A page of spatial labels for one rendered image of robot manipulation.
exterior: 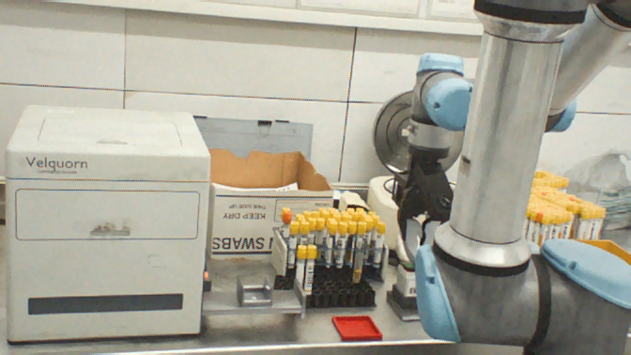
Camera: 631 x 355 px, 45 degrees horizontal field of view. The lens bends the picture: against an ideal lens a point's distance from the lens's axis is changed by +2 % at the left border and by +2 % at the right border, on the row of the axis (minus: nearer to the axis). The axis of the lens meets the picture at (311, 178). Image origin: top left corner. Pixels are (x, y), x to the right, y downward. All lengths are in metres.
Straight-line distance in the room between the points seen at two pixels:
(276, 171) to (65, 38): 0.54
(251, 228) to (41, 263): 0.47
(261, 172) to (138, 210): 0.65
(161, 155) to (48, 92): 0.67
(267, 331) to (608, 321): 0.54
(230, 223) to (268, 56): 0.46
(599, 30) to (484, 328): 0.37
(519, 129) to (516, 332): 0.25
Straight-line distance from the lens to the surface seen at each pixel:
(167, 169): 1.11
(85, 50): 1.72
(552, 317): 0.96
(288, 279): 1.38
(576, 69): 1.04
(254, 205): 1.47
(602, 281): 0.96
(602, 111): 2.14
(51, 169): 1.11
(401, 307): 1.35
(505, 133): 0.86
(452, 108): 1.13
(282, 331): 1.26
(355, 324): 1.30
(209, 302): 1.24
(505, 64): 0.84
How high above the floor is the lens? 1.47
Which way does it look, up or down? 17 degrees down
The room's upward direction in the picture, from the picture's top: 6 degrees clockwise
